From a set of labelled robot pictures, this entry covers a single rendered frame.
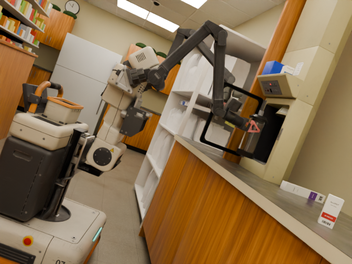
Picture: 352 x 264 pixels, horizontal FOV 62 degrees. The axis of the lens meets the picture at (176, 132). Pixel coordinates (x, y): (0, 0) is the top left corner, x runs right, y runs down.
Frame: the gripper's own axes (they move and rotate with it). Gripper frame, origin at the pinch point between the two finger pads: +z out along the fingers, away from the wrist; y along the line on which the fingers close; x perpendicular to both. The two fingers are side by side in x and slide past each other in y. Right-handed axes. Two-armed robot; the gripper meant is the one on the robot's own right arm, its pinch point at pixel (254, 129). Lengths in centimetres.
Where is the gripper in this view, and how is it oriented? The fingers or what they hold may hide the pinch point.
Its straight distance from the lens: 170.3
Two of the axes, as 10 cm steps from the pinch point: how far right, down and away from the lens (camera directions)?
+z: 8.7, 4.2, 2.6
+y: -2.2, -1.4, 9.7
